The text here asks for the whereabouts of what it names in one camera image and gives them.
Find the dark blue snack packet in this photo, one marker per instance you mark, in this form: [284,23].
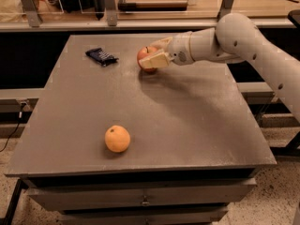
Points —
[101,57]

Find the red apple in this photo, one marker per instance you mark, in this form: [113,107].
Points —
[142,53]

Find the orange fruit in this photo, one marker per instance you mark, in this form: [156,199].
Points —
[117,139]

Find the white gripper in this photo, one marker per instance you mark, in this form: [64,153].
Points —
[179,51]

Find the metal railing frame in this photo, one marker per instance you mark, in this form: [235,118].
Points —
[41,16]

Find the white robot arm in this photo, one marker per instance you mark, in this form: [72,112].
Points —
[235,38]

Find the grey drawer cabinet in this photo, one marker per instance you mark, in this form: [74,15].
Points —
[194,144]

